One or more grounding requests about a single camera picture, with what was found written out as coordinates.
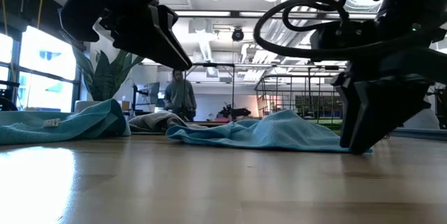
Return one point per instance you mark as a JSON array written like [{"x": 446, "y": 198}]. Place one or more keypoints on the black aluminium table frame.
[{"x": 419, "y": 134}]

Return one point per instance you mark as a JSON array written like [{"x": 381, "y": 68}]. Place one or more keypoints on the black computer monitor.
[
  {"x": 152, "y": 93},
  {"x": 443, "y": 109}
]

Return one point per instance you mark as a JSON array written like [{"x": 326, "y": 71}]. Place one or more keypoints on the overhead light bar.
[{"x": 202, "y": 13}]

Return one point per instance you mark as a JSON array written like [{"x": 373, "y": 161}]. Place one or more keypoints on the light blue microfiber towel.
[{"x": 272, "y": 133}]

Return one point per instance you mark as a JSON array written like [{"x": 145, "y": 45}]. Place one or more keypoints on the teal microfiber towel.
[{"x": 70, "y": 126}]

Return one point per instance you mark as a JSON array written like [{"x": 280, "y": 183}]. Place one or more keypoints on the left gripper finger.
[{"x": 157, "y": 39}]

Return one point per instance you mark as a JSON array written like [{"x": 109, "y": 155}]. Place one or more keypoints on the grey microfiber towel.
[{"x": 153, "y": 121}]

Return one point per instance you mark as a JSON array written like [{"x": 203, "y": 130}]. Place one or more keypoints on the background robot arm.
[{"x": 234, "y": 112}]

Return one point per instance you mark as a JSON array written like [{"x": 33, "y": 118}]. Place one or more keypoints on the black metal gantry frame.
[{"x": 216, "y": 65}]

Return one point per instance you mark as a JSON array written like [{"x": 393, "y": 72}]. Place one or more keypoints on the person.
[{"x": 179, "y": 95}]

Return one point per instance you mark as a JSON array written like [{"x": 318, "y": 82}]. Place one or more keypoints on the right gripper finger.
[{"x": 384, "y": 112}]

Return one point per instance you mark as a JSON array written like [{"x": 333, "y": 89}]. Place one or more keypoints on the large window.
[{"x": 45, "y": 60}]

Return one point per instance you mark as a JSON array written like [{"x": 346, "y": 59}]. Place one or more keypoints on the black ceiling camera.
[{"x": 237, "y": 35}]

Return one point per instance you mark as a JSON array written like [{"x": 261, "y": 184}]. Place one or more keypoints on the potted snake plant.
[{"x": 104, "y": 77}]

